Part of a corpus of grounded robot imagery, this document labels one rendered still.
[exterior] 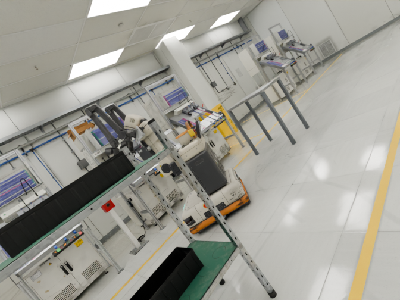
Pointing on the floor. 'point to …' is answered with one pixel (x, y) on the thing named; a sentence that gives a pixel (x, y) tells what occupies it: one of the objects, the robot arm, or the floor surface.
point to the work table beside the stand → (271, 111)
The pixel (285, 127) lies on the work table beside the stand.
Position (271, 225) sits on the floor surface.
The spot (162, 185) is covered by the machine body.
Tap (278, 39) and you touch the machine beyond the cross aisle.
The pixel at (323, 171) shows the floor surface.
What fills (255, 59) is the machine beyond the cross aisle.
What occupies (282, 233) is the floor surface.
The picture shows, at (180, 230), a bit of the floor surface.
